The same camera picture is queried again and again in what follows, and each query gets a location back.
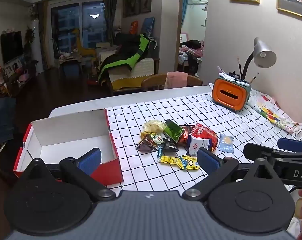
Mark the pink towel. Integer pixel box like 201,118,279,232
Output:
165,72,189,89

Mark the green snack packet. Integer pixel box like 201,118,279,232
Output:
164,119,185,142

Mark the dark television stand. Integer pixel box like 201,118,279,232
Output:
0,65,38,98

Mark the green house plant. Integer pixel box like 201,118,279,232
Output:
23,26,36,63

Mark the pile of clothes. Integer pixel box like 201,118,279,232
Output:
179,40,204,73

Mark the black snack packet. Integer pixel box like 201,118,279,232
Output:
163,137,180,153

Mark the yellow cartoon snack packet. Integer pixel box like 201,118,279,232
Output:
160,155,201,170

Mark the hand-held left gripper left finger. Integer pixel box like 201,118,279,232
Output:
22,147,117,202

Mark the window curtain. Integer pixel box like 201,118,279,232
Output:
102,0,119,46
37,1,53,71

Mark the white packet red label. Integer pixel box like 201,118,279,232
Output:
188,135,209,156

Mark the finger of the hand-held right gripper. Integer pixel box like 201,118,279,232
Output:
243,142,302,165
277,137,302,153

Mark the white photo frame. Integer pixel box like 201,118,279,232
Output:
4,57,25,77

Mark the orange desk organizer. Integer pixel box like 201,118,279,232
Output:
211,77,252,113

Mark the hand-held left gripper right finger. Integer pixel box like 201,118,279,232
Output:
181,147,288,202

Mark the white tower air conditioner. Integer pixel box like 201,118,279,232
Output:
31,19,44,73

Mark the pink handbag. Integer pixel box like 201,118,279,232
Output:
18,69,30,82

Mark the light blue snack packet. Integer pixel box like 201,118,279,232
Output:
217,133,235,154

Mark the wooden sofa yellow cover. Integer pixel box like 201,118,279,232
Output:
106,57,161,96

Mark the white checked tablecloth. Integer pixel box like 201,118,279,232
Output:
105,92,302,200

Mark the black green jacket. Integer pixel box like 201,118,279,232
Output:
98,33,157,85

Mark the grey desk lamp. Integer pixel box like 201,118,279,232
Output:
243,37,277,80

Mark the blue storage bin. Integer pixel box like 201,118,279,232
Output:
63,64,81,77

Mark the glass balcony door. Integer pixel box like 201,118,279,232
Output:
50,1,107,55

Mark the dark red shiny snack packet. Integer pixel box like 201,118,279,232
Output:
178,124,194,147

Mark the red checkered snack packet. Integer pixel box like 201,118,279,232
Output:
191,122,218,152

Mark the red cardboard box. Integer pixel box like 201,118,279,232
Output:
12,109,124,186

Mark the floral cloth bundle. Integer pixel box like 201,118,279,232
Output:
248,90,301,133

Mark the flat screen television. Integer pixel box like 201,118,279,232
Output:
0,31,23,65

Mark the pale yellow snack packet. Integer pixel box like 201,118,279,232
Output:
144,119,166,133

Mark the yellow giraffe toy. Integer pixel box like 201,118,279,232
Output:
72,29,97,57

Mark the small coffee table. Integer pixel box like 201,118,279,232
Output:
58,52,83,77

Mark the wooden dining chair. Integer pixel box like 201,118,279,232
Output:
142,72,203,92

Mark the dark foil snack packet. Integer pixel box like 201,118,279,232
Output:
135,133,158,153

